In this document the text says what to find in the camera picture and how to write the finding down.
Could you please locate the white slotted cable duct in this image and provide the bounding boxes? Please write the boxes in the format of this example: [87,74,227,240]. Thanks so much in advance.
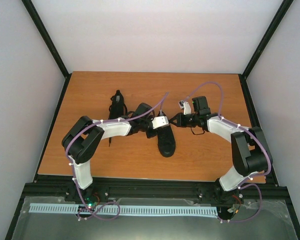
[28,203,218,218]

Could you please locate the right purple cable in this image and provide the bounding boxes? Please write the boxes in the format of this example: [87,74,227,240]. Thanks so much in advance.
[179,81,273,224]

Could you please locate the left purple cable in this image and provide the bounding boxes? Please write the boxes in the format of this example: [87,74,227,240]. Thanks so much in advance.
[64,91,170,221]

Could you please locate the right black corner post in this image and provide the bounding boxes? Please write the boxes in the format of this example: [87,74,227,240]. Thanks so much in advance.
[242,0,294,80]

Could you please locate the black sneaker with laces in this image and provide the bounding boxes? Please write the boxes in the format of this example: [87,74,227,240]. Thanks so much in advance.
[157,124,176,158]

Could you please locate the left black corner post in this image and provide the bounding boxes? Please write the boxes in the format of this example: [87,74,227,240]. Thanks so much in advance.
[21,0,71,79]

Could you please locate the black sneaker one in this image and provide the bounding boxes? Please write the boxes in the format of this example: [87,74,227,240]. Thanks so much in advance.
[107,89,128,148]

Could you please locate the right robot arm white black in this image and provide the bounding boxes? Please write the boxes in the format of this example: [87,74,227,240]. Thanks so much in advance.
[169,96,273,203]

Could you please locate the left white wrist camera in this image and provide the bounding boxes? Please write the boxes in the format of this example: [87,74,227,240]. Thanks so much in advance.
[151,115,170,130]

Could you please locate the grey metal base plate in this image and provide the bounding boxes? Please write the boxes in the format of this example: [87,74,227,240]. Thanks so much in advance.
[11,197,298,240]

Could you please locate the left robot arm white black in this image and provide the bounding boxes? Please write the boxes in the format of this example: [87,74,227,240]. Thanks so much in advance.
[61,103,168,202]

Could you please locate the purple cable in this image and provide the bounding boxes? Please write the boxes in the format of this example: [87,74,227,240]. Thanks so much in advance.
[179,81,273,224]
[64,91,170,221]

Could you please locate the black corner post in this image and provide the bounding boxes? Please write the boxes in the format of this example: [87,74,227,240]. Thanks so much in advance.
[242,0,294,80]
[21,0,71,79]

